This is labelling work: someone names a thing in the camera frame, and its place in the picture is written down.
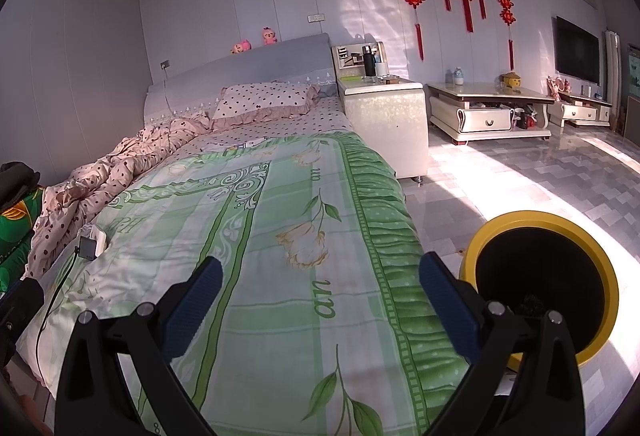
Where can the small white object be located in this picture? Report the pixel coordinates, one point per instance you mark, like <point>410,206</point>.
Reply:
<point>250,145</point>

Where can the white television cabinet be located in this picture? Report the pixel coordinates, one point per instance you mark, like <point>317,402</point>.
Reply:
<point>582,108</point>

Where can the black power adapter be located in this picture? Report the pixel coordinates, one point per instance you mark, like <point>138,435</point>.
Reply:
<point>86,247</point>

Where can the pink plush toy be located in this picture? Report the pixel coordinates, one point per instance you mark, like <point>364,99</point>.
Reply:
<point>269,36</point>
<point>241,47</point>

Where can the yellow toy figure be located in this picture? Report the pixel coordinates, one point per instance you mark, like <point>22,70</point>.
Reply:
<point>511,81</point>

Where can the clear plastic bottle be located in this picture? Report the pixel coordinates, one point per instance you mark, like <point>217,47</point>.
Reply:
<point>457,77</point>

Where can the white coffee table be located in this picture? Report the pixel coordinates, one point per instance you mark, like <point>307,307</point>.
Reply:
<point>490,111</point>

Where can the green floral blanket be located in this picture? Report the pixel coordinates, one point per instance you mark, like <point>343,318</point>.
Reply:
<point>280,266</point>

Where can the black thermos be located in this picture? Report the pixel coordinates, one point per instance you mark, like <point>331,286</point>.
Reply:
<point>369,61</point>

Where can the green paper sheet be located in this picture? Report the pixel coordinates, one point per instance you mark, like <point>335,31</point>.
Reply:
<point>350,78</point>

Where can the white cup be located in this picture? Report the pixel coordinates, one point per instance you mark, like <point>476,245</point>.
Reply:
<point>380,68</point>

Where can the white nightstand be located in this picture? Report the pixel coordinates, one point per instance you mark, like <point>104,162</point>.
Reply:
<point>390,126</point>

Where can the grey upholstered bed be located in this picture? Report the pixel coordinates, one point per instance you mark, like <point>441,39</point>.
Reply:
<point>250,66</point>

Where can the black television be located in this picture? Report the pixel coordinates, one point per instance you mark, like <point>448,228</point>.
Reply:
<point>577,51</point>

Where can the small figurines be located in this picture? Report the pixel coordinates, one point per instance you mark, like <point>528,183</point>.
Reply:
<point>557,86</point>

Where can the pink dotted bed sheet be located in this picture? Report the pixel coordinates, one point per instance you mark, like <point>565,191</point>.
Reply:
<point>320,116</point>

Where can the white power strip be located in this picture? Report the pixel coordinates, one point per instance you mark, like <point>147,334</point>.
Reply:
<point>99,233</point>

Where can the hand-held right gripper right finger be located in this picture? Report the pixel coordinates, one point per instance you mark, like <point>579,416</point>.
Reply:
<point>447,311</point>

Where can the pink dotted duvet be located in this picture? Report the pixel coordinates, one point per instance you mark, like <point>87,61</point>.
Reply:
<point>125,166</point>

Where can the white radiator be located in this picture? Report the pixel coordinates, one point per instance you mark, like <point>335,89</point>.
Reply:
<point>612,61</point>

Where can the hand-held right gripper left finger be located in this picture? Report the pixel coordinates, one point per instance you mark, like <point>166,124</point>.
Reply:
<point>195,306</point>

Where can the green folded quilt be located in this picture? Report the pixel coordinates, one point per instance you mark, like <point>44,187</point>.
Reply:
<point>15,226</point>

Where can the pink dotted pillow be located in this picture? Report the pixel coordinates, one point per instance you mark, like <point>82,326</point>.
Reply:
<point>265,101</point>

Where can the wall outlet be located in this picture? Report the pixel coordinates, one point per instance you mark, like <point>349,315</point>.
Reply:
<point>316,17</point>

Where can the yellow trash bin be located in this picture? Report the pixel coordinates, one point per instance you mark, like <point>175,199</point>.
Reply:
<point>530,217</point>

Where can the dark folded clothes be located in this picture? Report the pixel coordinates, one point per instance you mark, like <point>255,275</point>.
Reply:
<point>15,181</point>

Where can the black bin liner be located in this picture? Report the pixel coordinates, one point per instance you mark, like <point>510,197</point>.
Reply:
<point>540,266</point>

